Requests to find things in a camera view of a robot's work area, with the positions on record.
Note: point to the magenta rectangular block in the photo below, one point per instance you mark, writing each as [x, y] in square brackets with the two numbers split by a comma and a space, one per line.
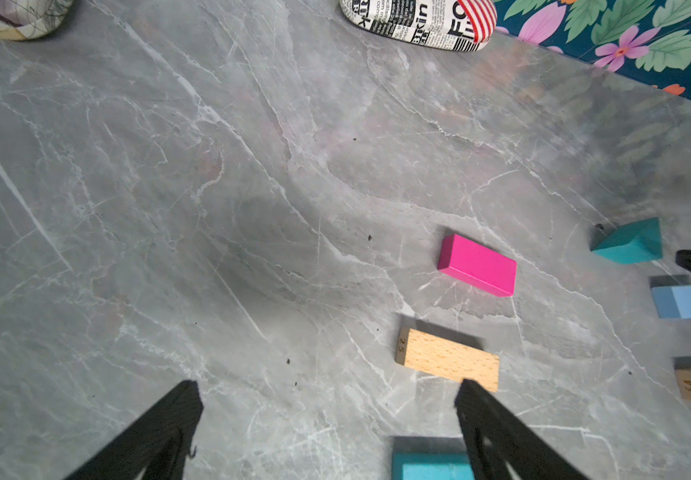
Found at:
[478, 266]

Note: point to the light blue rectangular block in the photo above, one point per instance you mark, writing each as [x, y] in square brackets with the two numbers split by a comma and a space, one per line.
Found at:
[672, 302]

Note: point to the teal triangular block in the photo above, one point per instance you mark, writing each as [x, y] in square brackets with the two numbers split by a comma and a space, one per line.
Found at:
[633, 243]

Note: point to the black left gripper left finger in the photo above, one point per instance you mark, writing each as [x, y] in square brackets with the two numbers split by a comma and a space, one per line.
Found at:
[156, 445]

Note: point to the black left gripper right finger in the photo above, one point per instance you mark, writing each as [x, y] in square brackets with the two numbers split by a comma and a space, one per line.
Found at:
[500, 445]

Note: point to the teal rectangular block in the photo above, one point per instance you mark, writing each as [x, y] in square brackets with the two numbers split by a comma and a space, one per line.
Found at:
[424, 466]

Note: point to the map print shoe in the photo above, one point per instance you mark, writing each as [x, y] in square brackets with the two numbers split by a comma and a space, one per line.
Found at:
[24, 20]

